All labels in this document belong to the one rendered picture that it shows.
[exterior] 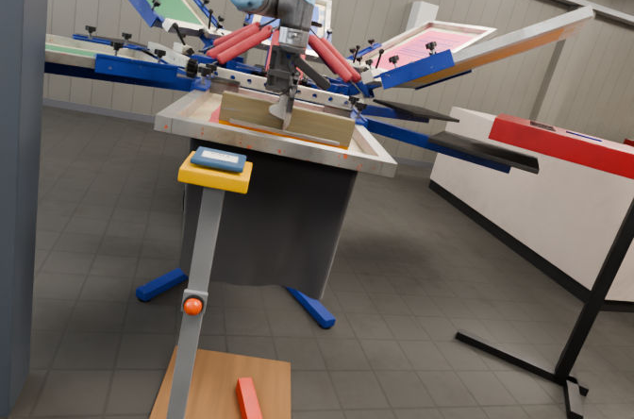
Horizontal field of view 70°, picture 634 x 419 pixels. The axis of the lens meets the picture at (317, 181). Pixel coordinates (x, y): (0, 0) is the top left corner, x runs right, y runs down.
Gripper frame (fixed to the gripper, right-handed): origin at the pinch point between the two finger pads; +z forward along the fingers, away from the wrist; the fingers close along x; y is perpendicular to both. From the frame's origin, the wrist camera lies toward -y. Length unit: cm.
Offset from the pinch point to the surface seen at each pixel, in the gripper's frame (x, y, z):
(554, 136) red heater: -42, -104, -6
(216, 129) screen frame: 15.0, 16.7, 1.3
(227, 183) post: 38.7, 11.0, 5.9
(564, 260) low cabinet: -151, -217, 89
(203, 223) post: 34.1, 15.0, 16.7
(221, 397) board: -6, 6, 98
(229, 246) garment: 5.2, 10.0, 35.4
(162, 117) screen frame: 15.0, 29.0, 0.6
